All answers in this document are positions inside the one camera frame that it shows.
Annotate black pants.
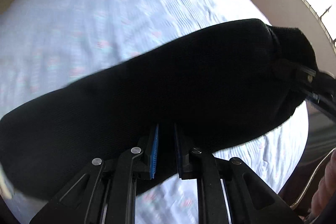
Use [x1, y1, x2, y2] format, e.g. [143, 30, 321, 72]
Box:
[1, 19, 317, 200]

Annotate right hand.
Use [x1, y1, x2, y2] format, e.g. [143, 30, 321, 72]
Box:
[311, 151, 336, 217]

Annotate blue floral bed sheet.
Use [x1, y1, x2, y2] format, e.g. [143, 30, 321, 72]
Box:
[1, 0, 309, 223]

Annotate tan cord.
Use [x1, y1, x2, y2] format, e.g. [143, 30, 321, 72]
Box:
[290, 148, 336, 209]

